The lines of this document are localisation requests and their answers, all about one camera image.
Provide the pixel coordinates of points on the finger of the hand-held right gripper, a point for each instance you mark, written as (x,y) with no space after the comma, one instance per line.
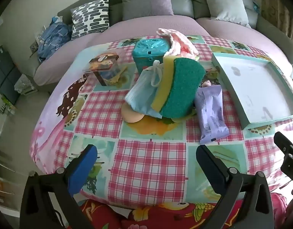
(283,144)

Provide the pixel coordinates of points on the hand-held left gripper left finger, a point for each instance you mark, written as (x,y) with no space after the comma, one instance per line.
(83,169)

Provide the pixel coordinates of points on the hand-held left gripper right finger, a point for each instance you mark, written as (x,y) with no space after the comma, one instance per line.
(208,162)

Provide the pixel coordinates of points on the purple wipes packet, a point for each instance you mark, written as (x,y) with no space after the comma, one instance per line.
(210,114)

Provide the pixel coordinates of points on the teal tray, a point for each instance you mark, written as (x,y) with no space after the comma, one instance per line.
(253,88)

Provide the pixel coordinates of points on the beige powder puff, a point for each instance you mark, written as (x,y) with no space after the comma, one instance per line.
(131,116)

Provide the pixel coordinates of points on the pale pink cloth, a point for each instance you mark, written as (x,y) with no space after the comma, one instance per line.
(206,84)

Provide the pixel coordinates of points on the green yellow sponge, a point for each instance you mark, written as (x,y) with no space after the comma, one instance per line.
(182,88)

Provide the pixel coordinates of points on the blue face mask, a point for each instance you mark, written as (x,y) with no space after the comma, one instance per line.
(141,95)

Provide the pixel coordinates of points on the pink knitted cloth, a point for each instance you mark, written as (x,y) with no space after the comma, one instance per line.
(182,45)

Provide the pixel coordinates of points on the pink checked printed tablecloth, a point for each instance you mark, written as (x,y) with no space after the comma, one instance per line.
(141,167)

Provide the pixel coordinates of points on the red floral cloth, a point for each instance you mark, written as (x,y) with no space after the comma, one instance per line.
(160,217)

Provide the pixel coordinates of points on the clear plastic bag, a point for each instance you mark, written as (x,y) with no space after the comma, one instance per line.
(24,85)

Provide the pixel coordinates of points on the clear plastic toy box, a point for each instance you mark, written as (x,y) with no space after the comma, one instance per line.
(103,69)

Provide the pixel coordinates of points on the dark green cabinet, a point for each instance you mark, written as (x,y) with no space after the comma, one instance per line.
(5,76)

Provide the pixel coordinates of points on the teal plastic toy box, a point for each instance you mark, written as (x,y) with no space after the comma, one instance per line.
(148,50)

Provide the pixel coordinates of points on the blue clothes pile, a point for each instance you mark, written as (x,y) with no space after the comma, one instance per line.
(53,38)

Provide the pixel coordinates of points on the beige patterned curtain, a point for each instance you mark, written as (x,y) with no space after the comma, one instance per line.
(275,9)

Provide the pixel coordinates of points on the grey pillow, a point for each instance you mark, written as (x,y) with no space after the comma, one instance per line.
(225,4)

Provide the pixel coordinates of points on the black white patterned pillow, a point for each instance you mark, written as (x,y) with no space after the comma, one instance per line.
(89,16)

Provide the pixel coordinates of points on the grey sofa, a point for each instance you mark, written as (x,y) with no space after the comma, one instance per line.
(182,2)

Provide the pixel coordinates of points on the purple pillow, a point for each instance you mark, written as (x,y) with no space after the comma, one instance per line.
(146,0)

